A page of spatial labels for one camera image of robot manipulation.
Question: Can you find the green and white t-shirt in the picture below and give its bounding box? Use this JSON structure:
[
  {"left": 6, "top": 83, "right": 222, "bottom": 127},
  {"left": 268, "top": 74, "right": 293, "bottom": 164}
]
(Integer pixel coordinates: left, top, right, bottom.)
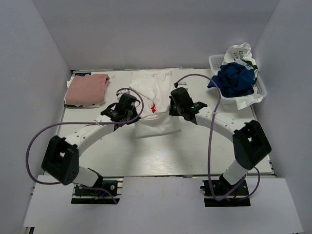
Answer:
[{"left": 241, "top": 59, "right": 258, "bottom": 85}]

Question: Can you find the white red-print t-shirt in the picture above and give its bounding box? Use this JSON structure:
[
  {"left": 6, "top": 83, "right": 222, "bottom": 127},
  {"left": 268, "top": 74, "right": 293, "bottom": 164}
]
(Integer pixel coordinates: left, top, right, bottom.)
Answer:
[{"left": 129, "top": 69, "right": 181, "bottom": 138}]

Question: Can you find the folded pink t-shirt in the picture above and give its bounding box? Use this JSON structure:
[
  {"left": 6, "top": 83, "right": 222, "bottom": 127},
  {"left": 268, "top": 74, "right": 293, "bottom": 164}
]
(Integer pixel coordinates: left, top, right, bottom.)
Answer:
[{"left": 65, "top": 74, "right": 110, "bottom": 100}]

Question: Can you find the white plastic basket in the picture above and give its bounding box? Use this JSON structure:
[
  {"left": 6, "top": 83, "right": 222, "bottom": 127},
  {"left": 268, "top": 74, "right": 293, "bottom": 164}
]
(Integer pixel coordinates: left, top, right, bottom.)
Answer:
[{"left": 208, "top": 54, "right": 267, "bottom": 98}]

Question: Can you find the blue t-shirt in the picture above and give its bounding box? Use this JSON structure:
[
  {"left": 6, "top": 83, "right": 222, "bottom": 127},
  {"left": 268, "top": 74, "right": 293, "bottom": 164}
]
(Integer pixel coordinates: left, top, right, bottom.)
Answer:
[{"left": 207, "top": 60, "right": 254, "bottom": 98}]

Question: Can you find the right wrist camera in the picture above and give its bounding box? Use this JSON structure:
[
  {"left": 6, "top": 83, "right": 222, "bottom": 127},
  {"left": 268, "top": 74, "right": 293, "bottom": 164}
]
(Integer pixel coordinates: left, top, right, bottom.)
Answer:
[{"left": 174, "top": 81, "right": 188, "bottom": 90}]

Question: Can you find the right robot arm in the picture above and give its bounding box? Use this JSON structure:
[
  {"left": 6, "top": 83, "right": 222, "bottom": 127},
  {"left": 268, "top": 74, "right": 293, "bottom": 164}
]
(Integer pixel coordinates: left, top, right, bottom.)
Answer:
[{"left": 170, "top": 87, "right": 272, "bottom": 195}]

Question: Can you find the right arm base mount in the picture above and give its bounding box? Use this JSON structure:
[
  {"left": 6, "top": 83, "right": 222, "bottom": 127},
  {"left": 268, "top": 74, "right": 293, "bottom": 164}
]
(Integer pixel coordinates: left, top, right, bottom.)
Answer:
[{"left": 198, "top": 179, "right": 252, "bottom": 208}]

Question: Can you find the white printed t-shirt in basket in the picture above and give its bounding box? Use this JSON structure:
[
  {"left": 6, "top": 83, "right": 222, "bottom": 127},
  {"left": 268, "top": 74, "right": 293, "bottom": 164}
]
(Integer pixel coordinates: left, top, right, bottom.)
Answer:
[{"left": 221, "top": 42, "right": 264, "bottom": 110}]

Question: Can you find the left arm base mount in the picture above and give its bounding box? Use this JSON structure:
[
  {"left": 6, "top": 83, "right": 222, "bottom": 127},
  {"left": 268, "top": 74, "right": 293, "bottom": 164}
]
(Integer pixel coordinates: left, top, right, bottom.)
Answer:
[{"left": 71, "top": 178, "right": 123, "bottom": 205}]

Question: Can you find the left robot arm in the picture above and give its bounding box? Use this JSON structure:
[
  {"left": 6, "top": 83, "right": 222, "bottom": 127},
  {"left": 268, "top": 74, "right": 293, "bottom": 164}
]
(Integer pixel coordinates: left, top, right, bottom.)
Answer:
[{"left": 41, "top": 93, "right": 138, "bottom": 195}]

